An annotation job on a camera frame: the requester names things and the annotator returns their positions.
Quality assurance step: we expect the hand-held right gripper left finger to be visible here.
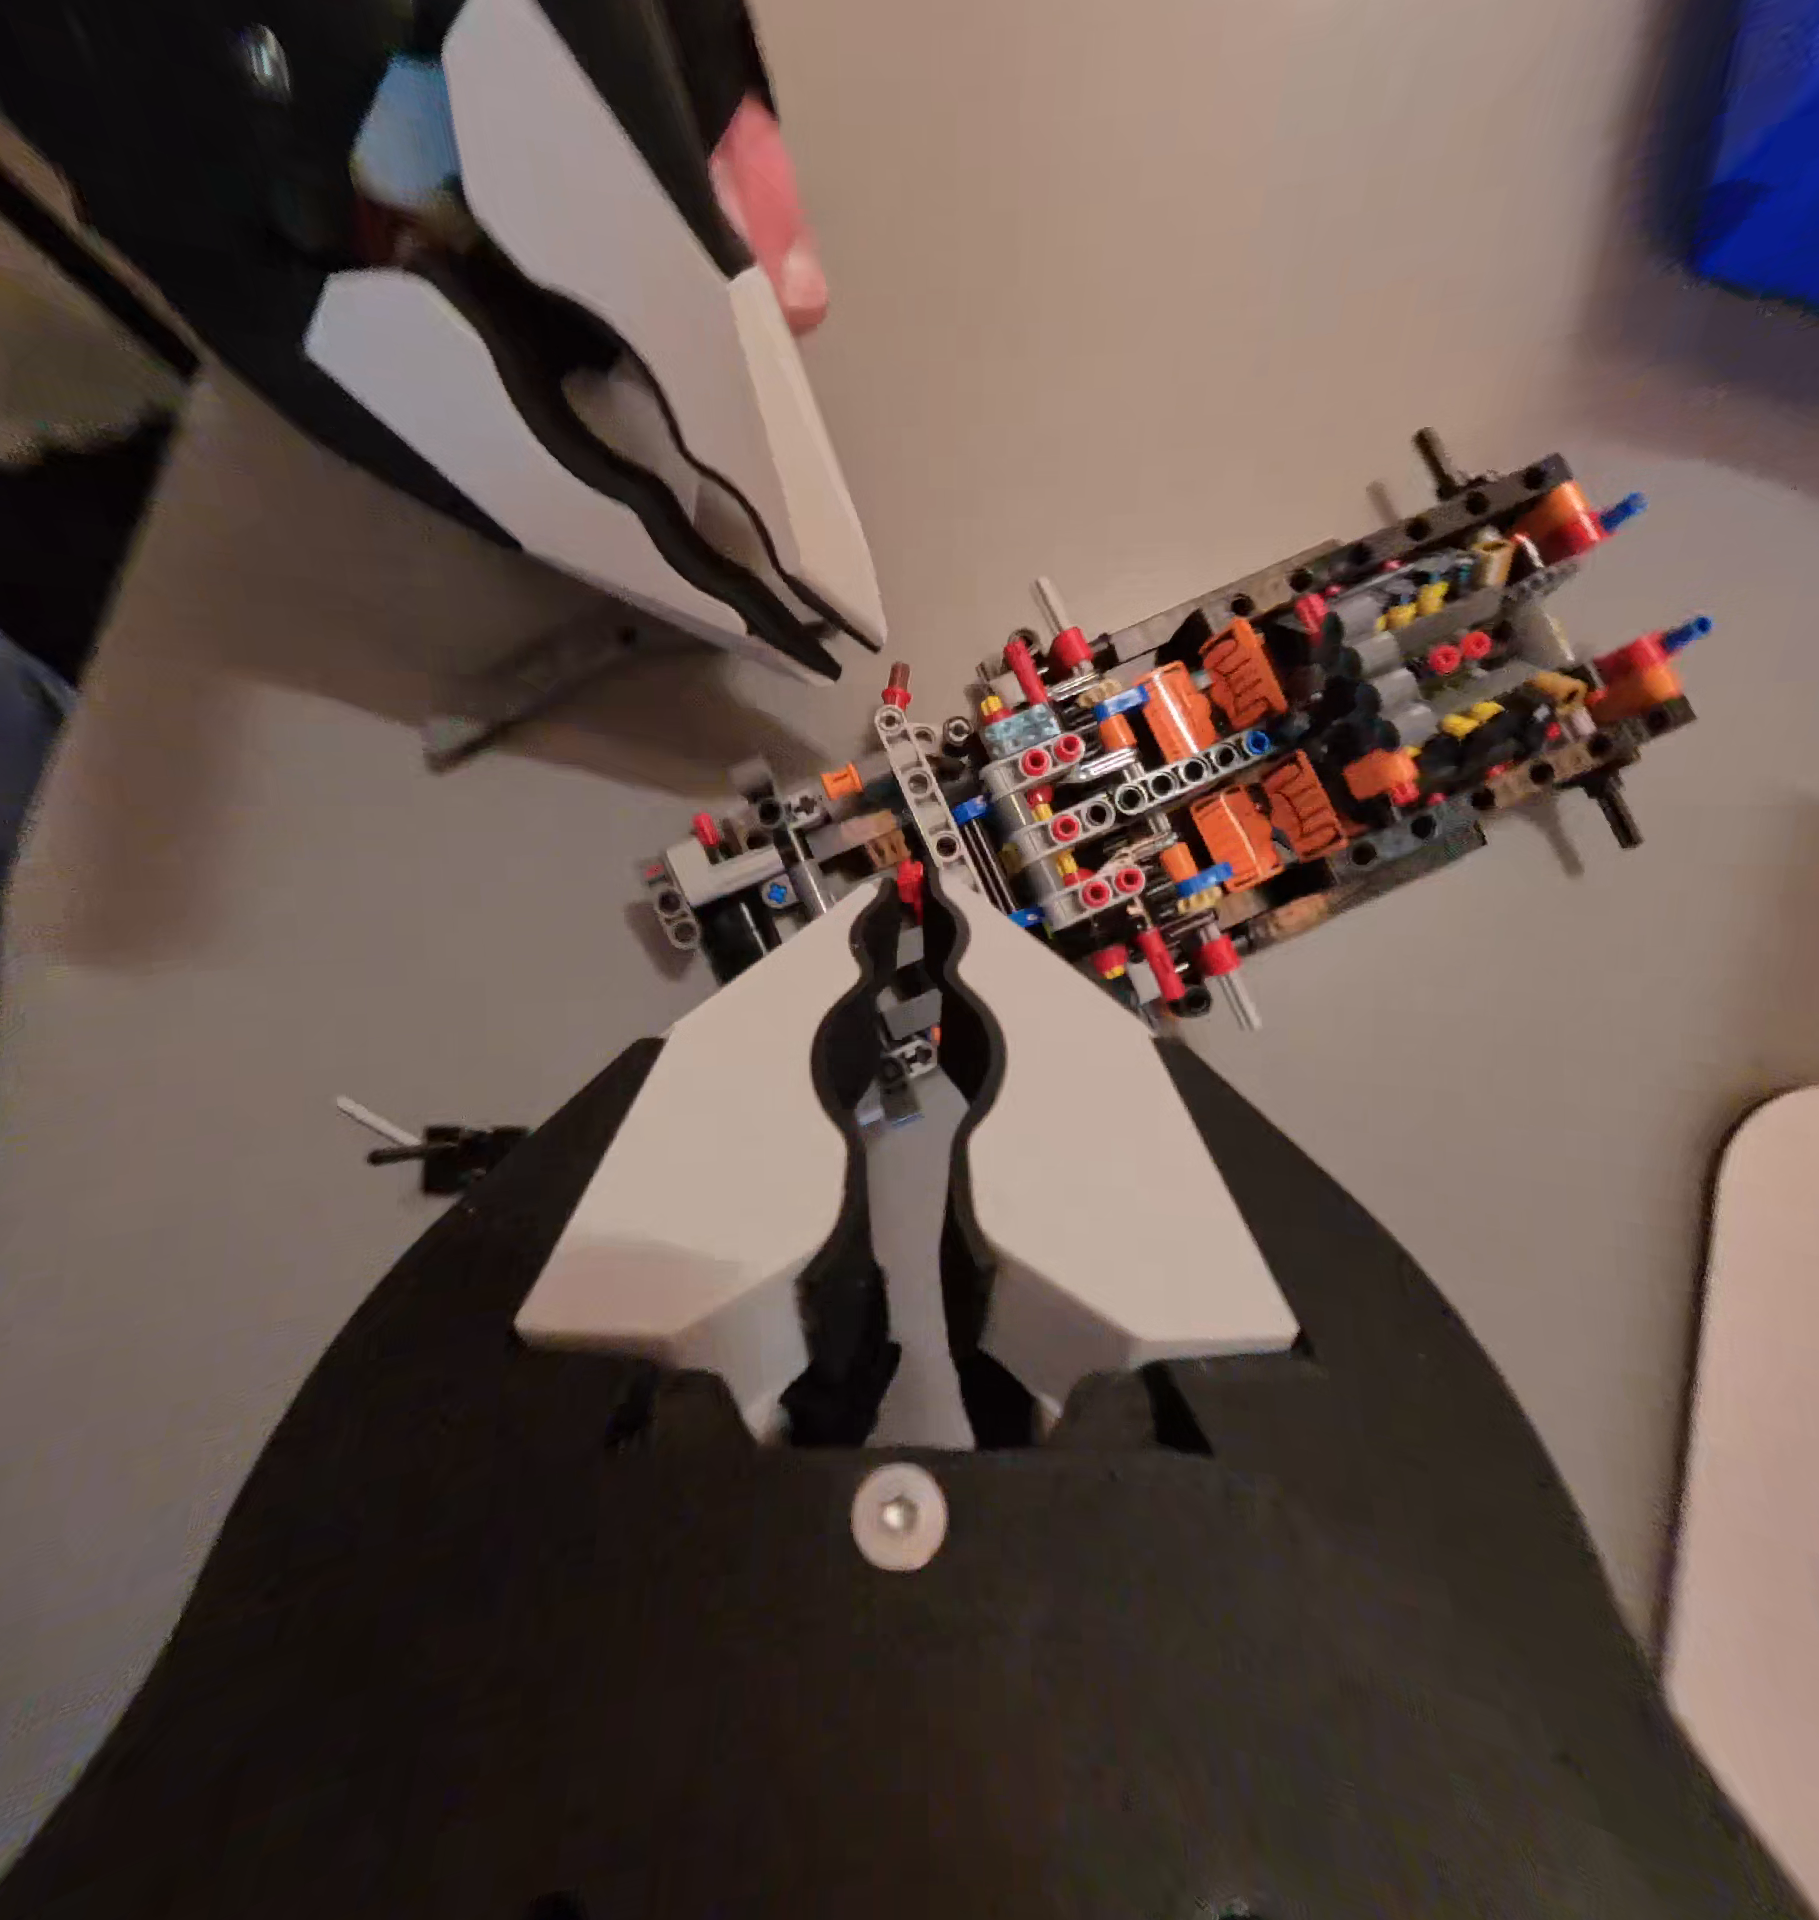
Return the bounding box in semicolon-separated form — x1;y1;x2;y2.
516;882;906;1446

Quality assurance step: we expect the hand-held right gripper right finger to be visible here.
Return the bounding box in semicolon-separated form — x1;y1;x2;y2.
922;882;1301;1446

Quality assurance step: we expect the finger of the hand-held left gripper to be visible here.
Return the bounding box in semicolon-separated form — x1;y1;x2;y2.
442;0;892;654
304;267;840;689

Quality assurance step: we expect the large lego chassis assembly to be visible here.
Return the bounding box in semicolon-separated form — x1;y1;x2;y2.
973;426;1713;1040

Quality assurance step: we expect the long black lego piece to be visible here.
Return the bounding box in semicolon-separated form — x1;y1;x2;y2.
368;1123;530;1200

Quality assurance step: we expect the person's left hand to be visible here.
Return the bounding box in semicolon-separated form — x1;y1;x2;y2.
706;102;832;337

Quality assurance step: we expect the blue plastic bin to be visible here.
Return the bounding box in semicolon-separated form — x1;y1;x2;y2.
1671;0;1819;320

